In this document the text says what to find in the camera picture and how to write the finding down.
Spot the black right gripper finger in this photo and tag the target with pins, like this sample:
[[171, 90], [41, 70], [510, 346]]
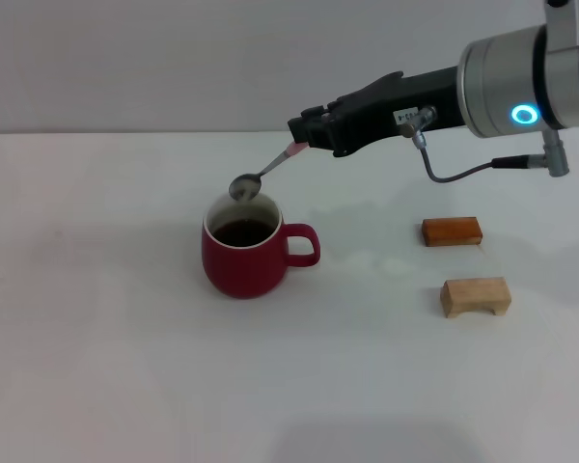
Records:
[[313, 130], [316, 111]]

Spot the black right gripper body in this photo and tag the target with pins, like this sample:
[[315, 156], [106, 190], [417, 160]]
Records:
[[381, 111]]

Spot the red ceramic coffee cup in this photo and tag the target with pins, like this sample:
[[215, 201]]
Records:
[[243, 270]]

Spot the orange-brown wooden block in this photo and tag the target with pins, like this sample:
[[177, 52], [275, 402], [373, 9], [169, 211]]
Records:
[[451, 231]]

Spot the light wooden bridge block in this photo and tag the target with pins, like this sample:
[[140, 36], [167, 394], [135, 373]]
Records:
[[473, 294]]

